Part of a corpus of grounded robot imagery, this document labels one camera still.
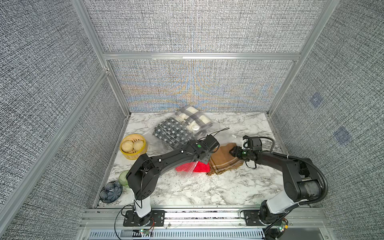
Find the clear plastic vacuum bag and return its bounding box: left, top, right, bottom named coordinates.
left=143, top=104, right=241, bottom=178

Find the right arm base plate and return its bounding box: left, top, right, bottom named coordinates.
left=239, top=209, right=289, bottom=226

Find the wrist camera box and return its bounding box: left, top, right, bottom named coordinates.
left=203, top=135, right=220, bottom=153
left=242, top=136, right=263, bottom=151

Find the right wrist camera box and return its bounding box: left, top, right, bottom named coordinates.
left=242, top=136, right=263, bottom=151

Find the red knitted scarf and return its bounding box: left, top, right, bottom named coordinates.
left=175, top=162, right=211, bottom=173

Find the brown fringed scarf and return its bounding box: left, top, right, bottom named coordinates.
left=207, top=143, right=243, bottom=176

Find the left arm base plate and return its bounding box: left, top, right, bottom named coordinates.
left=123, top=210, right=166, bottom=228

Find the cream grey plaid scarf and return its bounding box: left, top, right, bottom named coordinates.
left=175, top=105, right=213, bottom=135

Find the aluminium front rail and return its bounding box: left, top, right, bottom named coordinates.
left=80, top=206, right=331, bottom=229

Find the yellow-rimmed bamboo steamer basket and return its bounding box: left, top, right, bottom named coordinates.
left=120, top=134, right=148, bottom=160

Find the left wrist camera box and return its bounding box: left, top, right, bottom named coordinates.
left=203, top=135, right=220, bottom=153

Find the black white knitted scarf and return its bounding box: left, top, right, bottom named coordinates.
left=153, top=118, right=195, bottom=149

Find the white steamed bun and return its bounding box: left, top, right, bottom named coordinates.
left=133, top=140, right=145, bottom=152
left=121, top=140, right=134, bottom=153

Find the left white steamed bun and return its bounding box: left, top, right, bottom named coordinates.
left=121, top=140, right=134, bottom=153

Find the green glass bowl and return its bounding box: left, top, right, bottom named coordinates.
left=119, top=170, right=129, bottom=188

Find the white vacuum bag valve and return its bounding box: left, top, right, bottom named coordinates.
left=192, top=125, right=200, bottom=132

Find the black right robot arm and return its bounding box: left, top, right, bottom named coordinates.
left=229, top=147, right=329, bottom=226

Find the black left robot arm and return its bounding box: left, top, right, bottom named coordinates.
left=126, top=136, right=219, bottom=219

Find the right white steamed bun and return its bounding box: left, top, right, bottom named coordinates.
left=133, top=140, right=145, bottom=152

